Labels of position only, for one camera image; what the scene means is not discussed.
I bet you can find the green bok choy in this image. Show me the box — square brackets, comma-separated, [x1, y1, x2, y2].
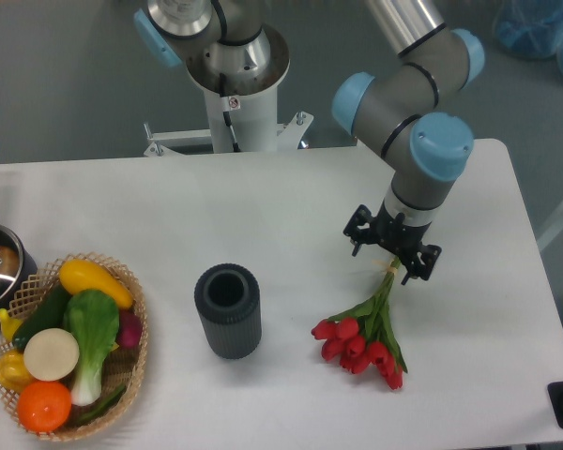
[64, 290, 119, 407]

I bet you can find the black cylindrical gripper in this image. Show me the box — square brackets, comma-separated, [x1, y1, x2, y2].
[342, 204, 441, 285]

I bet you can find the dark green cucumber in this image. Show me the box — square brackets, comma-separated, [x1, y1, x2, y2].
[12, 284, 71, 351]

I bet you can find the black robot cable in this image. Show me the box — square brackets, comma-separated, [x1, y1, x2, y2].
[218, 72, 242, 154]

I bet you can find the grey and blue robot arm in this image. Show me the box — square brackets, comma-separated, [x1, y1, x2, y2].
[133, 1, 485, 279]

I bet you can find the green chili pepper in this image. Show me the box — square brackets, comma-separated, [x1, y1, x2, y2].
[71, 384, 127, 427]

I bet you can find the dark grey ribbed vase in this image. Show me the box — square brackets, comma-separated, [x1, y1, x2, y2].
[194, 262, 262, 360]

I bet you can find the yellow squash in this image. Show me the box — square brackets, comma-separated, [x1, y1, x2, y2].
[59, 259, 134, 310]

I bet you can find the yellow banana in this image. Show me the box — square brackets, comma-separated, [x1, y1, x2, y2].
[0, 308, 23, 342]

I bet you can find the purple red onion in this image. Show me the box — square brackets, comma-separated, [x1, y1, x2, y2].
[115, 309, 143, 349]

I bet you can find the cream round bun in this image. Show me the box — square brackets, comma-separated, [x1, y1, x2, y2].
[23, 328, 80, 382]

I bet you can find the woven wicker basket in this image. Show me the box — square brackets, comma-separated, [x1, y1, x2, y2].
[8, 253, 148, 443]

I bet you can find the red tulip bouquet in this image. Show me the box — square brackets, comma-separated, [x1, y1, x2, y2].
[311, 258, 408, 391]

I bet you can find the orange fruit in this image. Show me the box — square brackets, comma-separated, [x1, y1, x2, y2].
[17, 382, 72, 433]

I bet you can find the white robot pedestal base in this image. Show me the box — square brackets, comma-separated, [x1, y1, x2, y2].
[143, 24, 314, 157]

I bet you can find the yellow bell pepper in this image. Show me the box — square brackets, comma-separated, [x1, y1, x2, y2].
[0, 350, 36, 393]

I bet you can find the blue plastic bag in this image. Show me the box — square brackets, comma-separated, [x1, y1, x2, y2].
[493, 1, 563, 75]

